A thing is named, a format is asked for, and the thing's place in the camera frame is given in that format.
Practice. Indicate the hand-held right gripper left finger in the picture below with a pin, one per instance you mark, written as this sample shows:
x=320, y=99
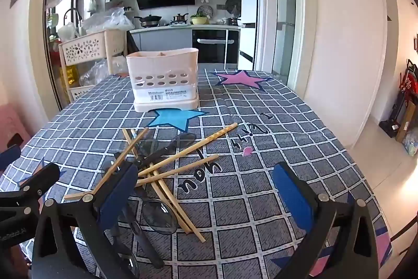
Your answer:
x=117, y=194

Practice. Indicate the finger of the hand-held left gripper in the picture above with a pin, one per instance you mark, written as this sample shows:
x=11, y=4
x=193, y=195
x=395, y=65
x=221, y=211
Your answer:
x=39, y=177
x=9, y=153

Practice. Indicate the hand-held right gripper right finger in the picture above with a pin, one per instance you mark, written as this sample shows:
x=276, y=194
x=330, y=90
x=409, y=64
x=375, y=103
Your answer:
x=292, y=197

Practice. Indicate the blue patterned bamboo chopstick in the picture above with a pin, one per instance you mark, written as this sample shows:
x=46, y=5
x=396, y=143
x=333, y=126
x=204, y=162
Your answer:
x=191, y=220

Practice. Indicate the beige plastic utensil holder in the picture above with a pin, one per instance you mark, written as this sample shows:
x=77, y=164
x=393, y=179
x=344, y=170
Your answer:
x=163, y=69

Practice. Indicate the pink plastic stool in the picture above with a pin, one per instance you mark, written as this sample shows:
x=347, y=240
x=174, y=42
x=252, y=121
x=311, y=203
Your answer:
x=11, y=125

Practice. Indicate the grey checkered star tablecloth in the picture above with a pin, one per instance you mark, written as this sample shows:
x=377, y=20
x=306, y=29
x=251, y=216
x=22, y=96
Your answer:
x=261, y=141

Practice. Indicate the yellow oil bottle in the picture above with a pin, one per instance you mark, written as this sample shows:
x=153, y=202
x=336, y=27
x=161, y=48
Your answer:
x=72, y=74

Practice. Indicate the crumpled clear plastic bag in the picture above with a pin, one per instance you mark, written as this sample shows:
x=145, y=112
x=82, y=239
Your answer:
x=94, y=74

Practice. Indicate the black upright vacuum cleaner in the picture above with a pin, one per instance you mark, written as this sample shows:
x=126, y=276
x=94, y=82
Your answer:
x=393, y=117

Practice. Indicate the beige plastic storage cart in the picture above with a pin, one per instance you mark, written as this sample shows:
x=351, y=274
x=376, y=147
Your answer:
x=85, y=48

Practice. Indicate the white plastic bag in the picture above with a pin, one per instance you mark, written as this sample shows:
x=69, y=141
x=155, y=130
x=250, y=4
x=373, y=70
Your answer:
x=67, y=32

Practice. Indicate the flat cardboard box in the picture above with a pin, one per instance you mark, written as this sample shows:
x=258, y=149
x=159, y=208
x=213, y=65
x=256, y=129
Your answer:
x=406, y=122

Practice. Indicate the curved kitchen faucet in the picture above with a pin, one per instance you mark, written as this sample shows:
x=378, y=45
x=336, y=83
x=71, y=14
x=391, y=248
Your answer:
x=73, y=16

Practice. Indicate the clear plastic bags pile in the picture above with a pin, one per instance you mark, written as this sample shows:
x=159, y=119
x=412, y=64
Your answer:
x=107, y=20

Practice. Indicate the black built-in oven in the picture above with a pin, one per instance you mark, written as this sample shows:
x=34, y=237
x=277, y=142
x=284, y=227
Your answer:
x=212, y=47

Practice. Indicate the black wok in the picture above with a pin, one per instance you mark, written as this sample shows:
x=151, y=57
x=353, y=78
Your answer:
x=151, y=20

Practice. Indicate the dark lidded pot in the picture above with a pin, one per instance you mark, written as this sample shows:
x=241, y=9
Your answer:
x=233, y=20

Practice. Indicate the steel cooking pot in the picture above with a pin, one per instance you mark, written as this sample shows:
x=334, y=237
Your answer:
x=179, y=17

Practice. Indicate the glass sliding door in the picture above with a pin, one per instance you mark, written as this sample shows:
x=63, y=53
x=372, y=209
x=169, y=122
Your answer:
x=284, y=4

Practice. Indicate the white refrigerator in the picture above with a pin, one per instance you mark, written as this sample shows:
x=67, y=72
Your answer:
x=248, y=4

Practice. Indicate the black round mesh screen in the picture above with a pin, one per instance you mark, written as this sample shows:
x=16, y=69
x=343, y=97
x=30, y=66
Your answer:
x=233, y=4

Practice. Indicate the round patterned plate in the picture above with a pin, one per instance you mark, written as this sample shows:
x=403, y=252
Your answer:
x=205, y=10

